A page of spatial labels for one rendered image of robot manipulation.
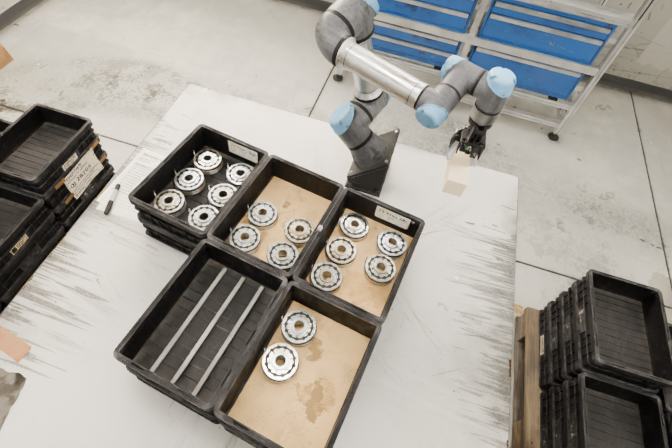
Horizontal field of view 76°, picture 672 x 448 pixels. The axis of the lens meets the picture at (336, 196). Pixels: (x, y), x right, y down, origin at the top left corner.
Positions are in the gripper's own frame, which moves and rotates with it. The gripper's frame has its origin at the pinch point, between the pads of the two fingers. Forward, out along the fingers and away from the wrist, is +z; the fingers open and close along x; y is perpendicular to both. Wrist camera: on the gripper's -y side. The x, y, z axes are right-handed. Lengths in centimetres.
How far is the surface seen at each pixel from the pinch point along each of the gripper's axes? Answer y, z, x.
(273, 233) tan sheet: 33, 26, -52
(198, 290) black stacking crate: 60, 26, -66
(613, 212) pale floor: -104, 109, 127
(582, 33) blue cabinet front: -162, 31, 67
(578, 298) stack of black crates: 0, 60, 72
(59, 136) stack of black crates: -2, 60, -176
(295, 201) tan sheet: 18, 26, -50
